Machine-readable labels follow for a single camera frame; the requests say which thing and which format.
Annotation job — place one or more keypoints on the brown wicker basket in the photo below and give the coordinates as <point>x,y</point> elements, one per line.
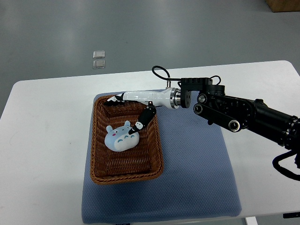
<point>117,156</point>

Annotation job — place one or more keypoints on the blue fabric mat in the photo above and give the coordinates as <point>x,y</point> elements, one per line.
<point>180,169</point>

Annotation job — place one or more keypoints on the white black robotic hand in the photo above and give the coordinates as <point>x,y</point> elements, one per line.
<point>170,98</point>

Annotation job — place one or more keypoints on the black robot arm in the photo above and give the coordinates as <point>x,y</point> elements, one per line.
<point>231,113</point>

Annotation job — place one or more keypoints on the upper floor socket plate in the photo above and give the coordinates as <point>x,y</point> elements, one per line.
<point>99,54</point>

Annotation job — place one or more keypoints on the white table leg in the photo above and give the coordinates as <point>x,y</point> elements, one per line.
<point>251,221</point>

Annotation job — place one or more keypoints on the black table control panel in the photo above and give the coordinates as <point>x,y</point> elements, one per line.
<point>291,215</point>

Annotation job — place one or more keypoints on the brown cardboard box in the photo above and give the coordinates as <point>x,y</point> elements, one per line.
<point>284,5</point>

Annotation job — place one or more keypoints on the blue plush toy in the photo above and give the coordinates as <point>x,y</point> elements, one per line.
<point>119,139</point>

